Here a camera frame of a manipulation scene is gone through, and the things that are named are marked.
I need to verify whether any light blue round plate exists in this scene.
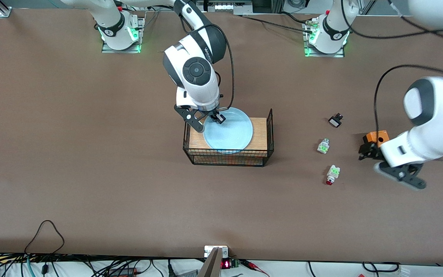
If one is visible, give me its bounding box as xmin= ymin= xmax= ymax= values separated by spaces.
xmin=203 ymin=107 xmax=254 ymax=155

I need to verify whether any red push button switch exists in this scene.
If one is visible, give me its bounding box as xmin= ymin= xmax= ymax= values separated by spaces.
xmin=325 ymin=164 xmax=341 ymax=186

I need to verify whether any white power strip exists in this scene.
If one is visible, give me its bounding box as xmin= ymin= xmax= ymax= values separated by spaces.
xmin=213 ymin=1 xmax=253 ymax=13

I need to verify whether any red and black probe lead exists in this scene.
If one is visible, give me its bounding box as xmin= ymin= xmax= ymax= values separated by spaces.
xmin=240 ymin=259 xmax=271 ymax=277

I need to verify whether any orange button enclosure box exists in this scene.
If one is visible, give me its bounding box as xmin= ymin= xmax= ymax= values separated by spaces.
xmin=362 ymin=130 xmax=390 ymax=149

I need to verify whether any black wire mesh basket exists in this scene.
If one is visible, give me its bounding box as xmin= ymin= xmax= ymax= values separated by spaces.
xmin=183 ymin=106 xmax=275 ymax=167

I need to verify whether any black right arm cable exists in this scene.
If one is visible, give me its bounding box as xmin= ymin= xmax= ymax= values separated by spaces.
xmin=183 ymin=23 xmax=235 ymax=112

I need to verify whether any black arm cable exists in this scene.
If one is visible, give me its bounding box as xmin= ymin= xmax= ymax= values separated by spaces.
xmin=374 ymin=63 xmax=443 ymax=135
xmin=183 ymin=23 xmax=235 ymax=112

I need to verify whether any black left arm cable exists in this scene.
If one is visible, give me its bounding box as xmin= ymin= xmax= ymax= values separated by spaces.
xmin=374 ymin=63 xmax=443 ymax=135

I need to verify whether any black cable across table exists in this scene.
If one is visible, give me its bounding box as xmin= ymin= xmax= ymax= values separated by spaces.
xmin=240 ymin=15 xmax=314 ymax=35

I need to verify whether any black coiled cable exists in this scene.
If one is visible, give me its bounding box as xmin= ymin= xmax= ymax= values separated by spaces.
xmin=361 ymin=261 xmax=401 ymax=274

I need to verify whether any small white bracket plate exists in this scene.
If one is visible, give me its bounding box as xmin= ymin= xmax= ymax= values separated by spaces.
xmin=204 ymin=245 xmax=229 ymax=259

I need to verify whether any grey metal post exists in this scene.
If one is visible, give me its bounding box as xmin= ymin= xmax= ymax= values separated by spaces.
xmin=197 ymin=247 xmax=223 ymax=277

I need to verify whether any black looped cable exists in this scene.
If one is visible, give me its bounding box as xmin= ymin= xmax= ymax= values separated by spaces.
xmin=24 ymin=220 xmax=65 ymax=255

